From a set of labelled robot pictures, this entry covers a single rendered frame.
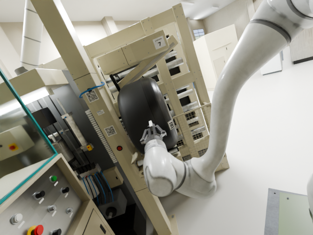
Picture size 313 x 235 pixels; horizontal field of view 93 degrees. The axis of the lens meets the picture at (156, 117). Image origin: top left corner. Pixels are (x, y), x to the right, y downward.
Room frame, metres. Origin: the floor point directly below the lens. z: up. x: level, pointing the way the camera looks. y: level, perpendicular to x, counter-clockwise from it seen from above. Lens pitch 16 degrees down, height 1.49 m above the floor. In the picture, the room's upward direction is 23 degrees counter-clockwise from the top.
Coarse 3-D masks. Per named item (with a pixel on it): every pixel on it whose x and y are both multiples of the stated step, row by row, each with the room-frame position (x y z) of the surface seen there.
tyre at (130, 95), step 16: (144, 80) 1.06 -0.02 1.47; (128, 96) 0.98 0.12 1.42; (144, 96) 0.94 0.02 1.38; (160, 96) 0.95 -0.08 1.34; (128, 112) 0.91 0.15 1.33; (144, 112) 0.89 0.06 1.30; (160, 112) 0.88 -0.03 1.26; (128, 128) 0.90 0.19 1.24; (144, 128) 0.88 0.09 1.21; (144, 144) 0.89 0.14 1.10
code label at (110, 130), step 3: (111, 126) 1.10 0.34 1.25; (105, 129) 1.11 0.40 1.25; (108, 129) 1.10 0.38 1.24; (111, 129) 1.10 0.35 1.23; (114, 129) 1.10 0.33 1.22; (108, 132) 1.11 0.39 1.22; (111, 132) 1.10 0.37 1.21; (114, 132) 1.10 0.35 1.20; (108, 135) 1.11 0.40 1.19; (111, 135) 1.10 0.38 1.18
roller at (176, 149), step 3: (174, 147) 1.03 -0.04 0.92; (177, 147) 1.02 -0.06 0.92; (168, 150) 1.02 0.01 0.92; (171, 150) 1.01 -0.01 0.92; (174, 150) 1.01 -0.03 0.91; (177, 150) 1.01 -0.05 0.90; (171, 153) 1.01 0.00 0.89; (138, 162) 1.03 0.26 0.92; (141, 162) 1.02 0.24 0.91; (138, 165) 1.02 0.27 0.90; (141, 165) 1.02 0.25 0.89
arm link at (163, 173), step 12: (156, 156) 0.43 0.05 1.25; (168, 156) 0.44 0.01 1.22; (144, 168) 0.42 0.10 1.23; (156, 168) 0.38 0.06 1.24; (168, 168) 0.39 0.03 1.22; (180, 168) 0.42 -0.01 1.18; (156, 180) 0.36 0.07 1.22; (168, 180) 0.36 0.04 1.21; (180, 180) 0.40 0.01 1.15; (156, 192) 0.36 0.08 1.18; (168, 192) 0.36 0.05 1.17
